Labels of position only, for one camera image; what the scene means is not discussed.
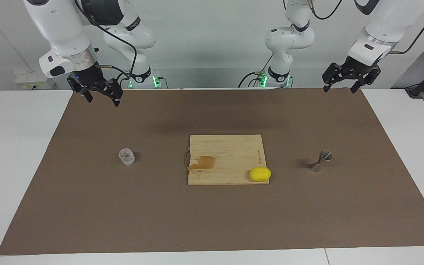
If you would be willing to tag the yellow lemon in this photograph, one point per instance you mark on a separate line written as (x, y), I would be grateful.
(260, 175)

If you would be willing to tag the brown table mat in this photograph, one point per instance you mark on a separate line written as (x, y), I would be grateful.
(123, 213)

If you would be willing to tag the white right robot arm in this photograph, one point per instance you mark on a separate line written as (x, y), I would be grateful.
(61, 29)

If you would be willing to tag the wooden cutting board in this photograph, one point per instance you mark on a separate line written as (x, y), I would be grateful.
(226, 173)

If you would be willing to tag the small clear glass cup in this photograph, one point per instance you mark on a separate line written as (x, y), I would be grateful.
(126, 157)

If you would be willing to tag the steel cocktail jigger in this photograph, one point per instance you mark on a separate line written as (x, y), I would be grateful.
(326, 155)

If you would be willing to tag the white wall socket box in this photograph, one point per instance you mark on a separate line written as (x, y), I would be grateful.
(28, 79)

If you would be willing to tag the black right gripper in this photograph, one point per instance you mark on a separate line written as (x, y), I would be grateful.
(87, 77)

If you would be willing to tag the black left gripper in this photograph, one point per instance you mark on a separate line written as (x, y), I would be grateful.
(355, 66)

